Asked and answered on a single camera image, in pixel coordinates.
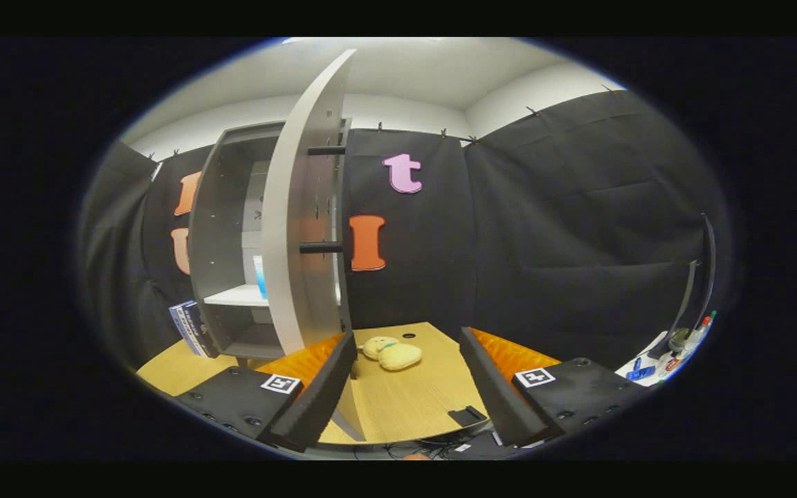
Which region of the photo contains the black backdrop cloth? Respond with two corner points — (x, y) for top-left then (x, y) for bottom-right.
(77, 90), (735, 374)

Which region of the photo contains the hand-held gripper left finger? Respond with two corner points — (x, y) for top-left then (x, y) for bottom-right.
(158, 333), (358, 454)

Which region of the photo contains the white cabinet door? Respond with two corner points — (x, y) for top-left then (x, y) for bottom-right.
(260, 48), (369, 443)

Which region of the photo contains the grey cabinet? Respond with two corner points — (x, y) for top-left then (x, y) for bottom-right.
(187, 118), (354, 360)

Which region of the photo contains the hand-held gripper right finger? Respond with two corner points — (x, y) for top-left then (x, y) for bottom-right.
(458, 326), (650, 448)

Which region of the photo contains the small black device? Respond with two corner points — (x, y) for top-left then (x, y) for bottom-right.
(448, 405), (488, 427)

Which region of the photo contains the black curved stand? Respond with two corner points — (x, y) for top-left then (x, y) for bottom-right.
(668, 213), (717, 353)

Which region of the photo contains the white side table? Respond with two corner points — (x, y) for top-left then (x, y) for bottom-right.
(614, 331), (707, 386)

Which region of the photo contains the white cabinet shelf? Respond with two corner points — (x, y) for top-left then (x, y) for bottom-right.
(203, 284), (269, 307)

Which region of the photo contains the clear bottle red cap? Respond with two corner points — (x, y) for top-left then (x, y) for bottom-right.
(682, 311), (717, 353)

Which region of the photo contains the blue printed box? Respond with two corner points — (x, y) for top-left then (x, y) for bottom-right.
(168, 299), (221, 358)

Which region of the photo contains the blue object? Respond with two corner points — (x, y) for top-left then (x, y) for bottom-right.
(625, 356), (657, 381)

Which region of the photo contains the yellow plush toy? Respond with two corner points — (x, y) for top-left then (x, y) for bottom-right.
(359, 335), (423, 372)

